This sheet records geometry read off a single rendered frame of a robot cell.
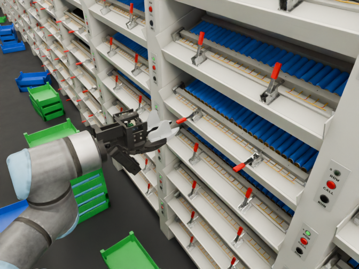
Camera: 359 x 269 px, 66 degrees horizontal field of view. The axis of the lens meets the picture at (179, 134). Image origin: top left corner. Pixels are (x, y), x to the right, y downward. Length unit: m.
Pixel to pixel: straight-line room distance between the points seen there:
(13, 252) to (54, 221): 0.09
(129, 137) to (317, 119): 0.40
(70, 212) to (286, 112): 0.52
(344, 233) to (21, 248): 0.65
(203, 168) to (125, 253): 0.85
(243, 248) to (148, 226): 0.84
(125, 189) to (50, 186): 1.43
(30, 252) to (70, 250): 1.20
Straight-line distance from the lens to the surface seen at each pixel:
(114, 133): 0.61
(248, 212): 0.94
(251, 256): 1.09
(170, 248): 1.72
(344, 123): 0.57
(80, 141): 0.60
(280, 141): 0.81
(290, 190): 0.76
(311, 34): 0.58
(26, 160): 0.59
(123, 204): 1.93
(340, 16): 0.57
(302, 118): 0.64
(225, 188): 0.99
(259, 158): 0.79
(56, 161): 0.58
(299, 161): 0.77
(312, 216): 0.73
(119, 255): 1.72
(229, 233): 1.12
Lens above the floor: 1.48
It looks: 37 degrees down
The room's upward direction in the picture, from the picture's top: straight up
